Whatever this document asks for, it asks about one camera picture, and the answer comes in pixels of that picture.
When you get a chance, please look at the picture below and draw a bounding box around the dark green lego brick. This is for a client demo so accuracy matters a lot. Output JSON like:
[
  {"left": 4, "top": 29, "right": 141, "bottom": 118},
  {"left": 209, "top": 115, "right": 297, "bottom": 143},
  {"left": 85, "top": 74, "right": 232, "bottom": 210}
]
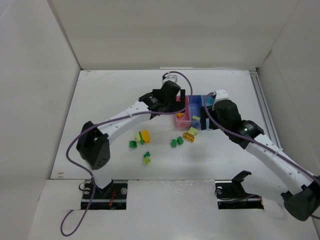
[
  {"left": 171, "top": 139, "right": 177, "bottom": 148},
  {"left": 176, "top": 136, "right": 184, "bottom": 145},
  {"left": 129, "top": 140, "right": 137, "bottom": 149}
]

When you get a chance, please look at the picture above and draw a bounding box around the lime yellow lego brick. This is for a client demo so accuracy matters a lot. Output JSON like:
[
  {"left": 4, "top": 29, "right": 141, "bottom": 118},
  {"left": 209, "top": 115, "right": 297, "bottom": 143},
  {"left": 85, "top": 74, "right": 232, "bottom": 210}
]
[{"left": 142, "top": 156, "right": 151, "bottom": 165}]

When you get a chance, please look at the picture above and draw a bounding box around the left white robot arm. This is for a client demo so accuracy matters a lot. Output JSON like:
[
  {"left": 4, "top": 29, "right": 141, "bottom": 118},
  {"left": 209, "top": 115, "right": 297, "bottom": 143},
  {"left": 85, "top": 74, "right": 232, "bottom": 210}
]
[{"left": 76, "top": 80, "right": 186, "bottom": 196}]

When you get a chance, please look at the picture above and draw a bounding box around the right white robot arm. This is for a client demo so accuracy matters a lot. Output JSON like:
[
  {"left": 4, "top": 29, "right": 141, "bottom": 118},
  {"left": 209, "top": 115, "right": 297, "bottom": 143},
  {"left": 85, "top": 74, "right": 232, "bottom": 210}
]
[{"left": 204, "top": 99, "right": 320, "bottom": 221}]

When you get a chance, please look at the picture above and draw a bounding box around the purple plastic bin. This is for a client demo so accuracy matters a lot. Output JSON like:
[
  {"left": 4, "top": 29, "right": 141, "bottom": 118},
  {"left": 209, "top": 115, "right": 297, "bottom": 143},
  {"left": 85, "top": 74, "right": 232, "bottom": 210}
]
[{"left": 189, "top": 95, "right": 202, "bottom": 129}]

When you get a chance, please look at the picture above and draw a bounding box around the light blue plastic bin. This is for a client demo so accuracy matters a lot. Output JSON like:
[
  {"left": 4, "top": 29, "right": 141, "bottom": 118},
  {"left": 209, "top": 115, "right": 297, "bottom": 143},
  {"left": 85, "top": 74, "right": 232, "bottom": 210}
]
[{"left": 200, "top": 95, "right": 215, "bottom": 118}]

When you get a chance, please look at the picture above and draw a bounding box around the pink plastic bin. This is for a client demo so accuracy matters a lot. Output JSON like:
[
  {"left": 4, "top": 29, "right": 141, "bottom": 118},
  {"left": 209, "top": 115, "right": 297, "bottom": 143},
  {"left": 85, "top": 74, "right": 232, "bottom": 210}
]
[{"left": 175, "top": 95, "right": 191, "bottom": 129}]

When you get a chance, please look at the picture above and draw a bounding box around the light yellow lego on orange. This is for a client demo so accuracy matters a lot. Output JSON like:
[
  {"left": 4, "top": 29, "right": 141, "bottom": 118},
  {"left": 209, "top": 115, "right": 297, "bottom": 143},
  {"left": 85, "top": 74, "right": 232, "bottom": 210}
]
[{"left": 187, "top": 127, "right": 199, "bottom": 136}]

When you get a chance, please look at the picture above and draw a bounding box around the orange striped lego brick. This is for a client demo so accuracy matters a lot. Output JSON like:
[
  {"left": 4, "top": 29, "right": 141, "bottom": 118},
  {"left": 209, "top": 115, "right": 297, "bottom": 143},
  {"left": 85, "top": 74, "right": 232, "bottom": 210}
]
[{"left": 183, "top": 132, "right": 195, "bottom": 143}]

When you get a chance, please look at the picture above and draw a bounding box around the orange rounded lego brick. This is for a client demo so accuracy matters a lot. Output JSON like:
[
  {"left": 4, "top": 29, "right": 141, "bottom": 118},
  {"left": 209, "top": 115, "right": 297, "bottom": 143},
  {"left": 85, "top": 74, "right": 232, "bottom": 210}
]
[{"left": 141, "top": 130, "right": 151, "bottom": 144}]

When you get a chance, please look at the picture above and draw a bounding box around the small dark green lego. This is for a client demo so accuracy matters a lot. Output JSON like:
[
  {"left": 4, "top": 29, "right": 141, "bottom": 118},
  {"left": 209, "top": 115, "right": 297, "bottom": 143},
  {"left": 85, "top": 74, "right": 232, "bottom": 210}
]
[{"left": 138, "top": 131, "right": 145, "bottom": 145}]

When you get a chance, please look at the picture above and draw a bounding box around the dark green wedge lego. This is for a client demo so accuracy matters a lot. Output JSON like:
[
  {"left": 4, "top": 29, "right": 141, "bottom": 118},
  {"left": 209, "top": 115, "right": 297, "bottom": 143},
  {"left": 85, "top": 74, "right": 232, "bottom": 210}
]
[{"left": 143, "top": 151, "right": 150, "bottom": 158}]

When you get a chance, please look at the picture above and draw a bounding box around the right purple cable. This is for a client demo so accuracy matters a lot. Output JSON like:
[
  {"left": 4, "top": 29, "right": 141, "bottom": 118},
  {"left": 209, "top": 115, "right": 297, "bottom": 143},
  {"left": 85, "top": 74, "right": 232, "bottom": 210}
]
[{"left": 202, "top": 91, "right": 320, "bottom": 191}]

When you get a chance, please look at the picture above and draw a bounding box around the purple cable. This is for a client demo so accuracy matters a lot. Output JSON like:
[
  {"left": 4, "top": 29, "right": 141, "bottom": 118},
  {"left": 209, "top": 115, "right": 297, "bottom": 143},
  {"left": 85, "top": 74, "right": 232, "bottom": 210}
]
[
  {"left": 202, "top": 91, "right": 320, "bottom": 191},
  {"left": 60, "top": 71, "right": 193, "bottom": 237}
]

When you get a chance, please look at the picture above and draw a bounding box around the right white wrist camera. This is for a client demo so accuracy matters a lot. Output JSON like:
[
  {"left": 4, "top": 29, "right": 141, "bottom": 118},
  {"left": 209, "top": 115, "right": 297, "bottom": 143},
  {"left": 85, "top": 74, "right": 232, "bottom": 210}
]
[{"left": 212, "top": 89, "right": 230, "bottom": 103}]

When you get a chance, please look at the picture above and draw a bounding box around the aluminium rail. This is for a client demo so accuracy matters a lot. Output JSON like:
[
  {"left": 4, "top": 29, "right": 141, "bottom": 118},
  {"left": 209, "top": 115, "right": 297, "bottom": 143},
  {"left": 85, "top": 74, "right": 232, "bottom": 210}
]
[{"left": 249, "top": 70, "right": 282, "bottom": 149}]

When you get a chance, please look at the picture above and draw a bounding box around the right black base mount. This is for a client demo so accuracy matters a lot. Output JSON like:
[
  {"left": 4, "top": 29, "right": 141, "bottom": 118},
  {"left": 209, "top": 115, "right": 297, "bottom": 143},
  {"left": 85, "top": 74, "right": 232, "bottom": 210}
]
[{"left": 214, "top": 170, "right": 264, "bottom": 210}]

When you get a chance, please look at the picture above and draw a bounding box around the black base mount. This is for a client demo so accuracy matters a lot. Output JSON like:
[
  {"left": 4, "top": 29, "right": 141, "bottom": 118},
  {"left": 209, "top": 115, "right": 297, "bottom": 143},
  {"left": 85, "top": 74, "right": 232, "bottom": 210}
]
[
  {"left": 214, "top": 170, "right": 264, "bottom": 210},
  {"left": 78, "top": 180, "right": 128, "bottom": 210}
]

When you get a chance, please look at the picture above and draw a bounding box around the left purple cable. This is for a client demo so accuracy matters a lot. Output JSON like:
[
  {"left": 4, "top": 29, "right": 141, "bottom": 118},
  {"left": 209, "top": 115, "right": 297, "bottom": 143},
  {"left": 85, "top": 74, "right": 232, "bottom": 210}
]
[{"left": 60, "top": 71, "right": 193, "bottom": 237}]

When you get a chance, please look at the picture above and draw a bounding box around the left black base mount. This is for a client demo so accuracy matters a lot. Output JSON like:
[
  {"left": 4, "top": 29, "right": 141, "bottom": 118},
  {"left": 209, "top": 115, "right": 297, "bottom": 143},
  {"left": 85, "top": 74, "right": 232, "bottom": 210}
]
[{"left": 78, "top": 180, "right": 128, "bottom": 210}]

